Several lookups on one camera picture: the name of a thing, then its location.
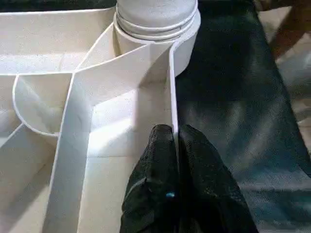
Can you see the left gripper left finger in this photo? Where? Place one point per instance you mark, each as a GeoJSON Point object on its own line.
{"type": "Point", "coordinates": [153, 189]}

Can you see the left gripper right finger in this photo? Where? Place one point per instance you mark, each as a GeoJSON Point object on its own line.
{"type": "Point", "coordinates": [209, 194]}

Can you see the white plastic table leg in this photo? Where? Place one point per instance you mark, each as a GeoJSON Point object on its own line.
{"type": "Point", "coordinates": [155, 14]}

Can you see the white plastic table top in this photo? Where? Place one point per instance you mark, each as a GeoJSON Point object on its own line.
{"type": "Point", "coordinates": [39, 39]}

